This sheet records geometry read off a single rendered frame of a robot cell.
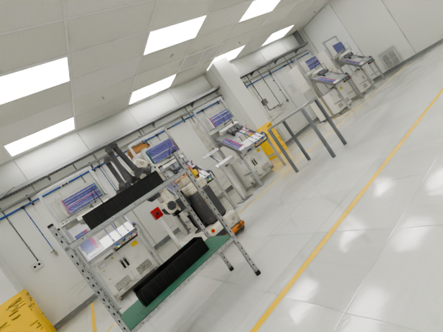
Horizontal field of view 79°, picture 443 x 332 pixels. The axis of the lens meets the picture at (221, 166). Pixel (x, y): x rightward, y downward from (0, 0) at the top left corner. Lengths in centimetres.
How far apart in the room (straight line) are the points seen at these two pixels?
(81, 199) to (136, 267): 128
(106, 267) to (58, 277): 180
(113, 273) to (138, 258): 37
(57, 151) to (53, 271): 225
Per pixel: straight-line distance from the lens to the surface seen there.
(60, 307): 599
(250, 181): 516
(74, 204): 443
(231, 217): 313
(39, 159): 620
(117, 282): 430
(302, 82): 791
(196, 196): 303
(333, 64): 906
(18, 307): 550
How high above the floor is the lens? 88
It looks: 2 degrees down
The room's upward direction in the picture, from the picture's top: 35 degrees counter-clockwise
